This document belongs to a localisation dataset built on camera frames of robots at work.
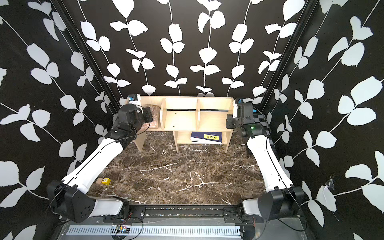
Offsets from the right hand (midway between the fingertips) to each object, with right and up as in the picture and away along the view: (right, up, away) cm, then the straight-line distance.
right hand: (229, 114), depth 78 cm
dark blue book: (-12, -13, +8) cm, 20 cm away
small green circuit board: (-53, -56, -7) cm, 78 cm away
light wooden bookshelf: (-19, -3, +7) cm, 21 cm away
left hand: (-42, +4, -2) cm, 42 cm away
